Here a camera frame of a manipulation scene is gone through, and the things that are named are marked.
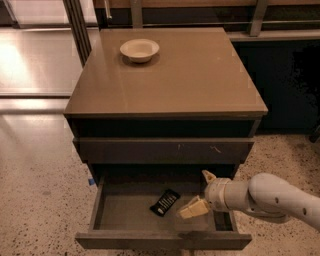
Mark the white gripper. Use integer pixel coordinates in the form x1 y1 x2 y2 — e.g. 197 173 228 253
177 170 230 219

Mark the black rxbar chocolate bar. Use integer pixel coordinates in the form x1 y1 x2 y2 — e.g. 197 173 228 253
150 189 180 217

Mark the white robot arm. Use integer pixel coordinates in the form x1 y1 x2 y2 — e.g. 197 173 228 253
177 170 320 231

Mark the open middle drawer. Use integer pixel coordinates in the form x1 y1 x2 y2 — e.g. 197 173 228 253
76 174 252 250

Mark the grey drawer cabinet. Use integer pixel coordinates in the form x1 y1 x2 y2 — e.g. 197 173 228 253
64 28 268 179

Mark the closed top drawer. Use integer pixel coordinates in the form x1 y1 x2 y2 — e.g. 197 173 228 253
73 138 254 164

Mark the blue tape piece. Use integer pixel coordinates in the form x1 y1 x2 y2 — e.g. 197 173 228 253
88 178 95 186

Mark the white ceramic bowl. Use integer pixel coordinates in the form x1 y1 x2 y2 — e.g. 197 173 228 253
120 39 160 63

